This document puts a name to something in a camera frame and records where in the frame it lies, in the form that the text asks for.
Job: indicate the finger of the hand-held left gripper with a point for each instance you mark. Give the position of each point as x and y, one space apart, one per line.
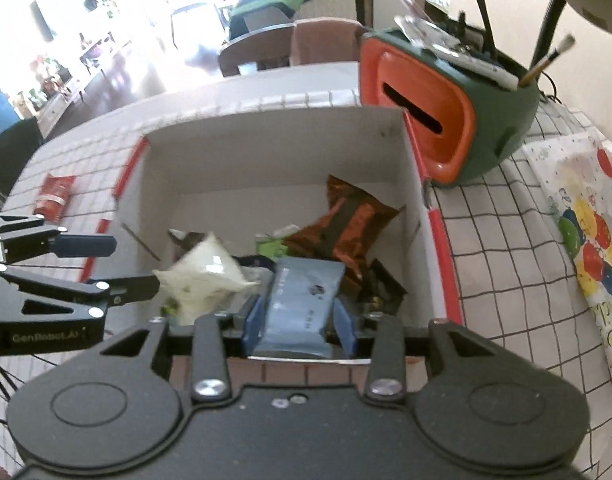
88 245
136 287

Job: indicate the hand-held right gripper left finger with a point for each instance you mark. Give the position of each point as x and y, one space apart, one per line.
251 327

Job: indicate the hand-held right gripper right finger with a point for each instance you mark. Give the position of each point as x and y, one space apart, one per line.
345 327

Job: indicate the light blue snack packet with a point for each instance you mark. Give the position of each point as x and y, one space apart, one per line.
301 305

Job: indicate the red checkered snack packet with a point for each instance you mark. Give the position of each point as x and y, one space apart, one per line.
56 196

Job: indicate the white and yellow snack packet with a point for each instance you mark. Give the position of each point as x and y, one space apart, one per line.
206 272

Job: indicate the green snack packet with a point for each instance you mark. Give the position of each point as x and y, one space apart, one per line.
273 242

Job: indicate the red-brown foil chips bag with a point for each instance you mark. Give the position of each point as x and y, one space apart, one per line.
351 230

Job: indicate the red and white cardboard box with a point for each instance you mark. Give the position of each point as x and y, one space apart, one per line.
286 150

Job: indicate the dark chair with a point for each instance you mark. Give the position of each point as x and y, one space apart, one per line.
11 155

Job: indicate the television cabinet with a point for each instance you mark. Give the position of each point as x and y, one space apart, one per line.
76 90

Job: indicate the blue box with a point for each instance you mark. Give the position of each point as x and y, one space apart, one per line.
1 112

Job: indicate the pink flowers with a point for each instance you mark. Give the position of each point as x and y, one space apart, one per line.
43 72

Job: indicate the television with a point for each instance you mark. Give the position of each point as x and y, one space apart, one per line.
41 22

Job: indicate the orange and green storage holder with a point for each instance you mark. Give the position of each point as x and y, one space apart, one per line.
485 125

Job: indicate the coffee table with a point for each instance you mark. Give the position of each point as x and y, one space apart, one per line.
196 20

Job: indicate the wooden chair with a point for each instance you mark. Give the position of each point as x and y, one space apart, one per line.
256 52

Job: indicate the balloon printed paper bag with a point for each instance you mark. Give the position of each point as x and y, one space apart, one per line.
585 220

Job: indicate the pink cloth on chair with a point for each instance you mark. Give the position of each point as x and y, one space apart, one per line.
326 42

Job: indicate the white pen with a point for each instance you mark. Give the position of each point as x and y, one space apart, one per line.
480 69

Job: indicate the clear plastic packet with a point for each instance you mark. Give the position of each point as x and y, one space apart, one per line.
425 25

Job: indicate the white armchair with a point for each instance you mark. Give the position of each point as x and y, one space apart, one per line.
328 5

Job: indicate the white tipped paint brush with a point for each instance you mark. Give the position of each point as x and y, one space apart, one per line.
548 60

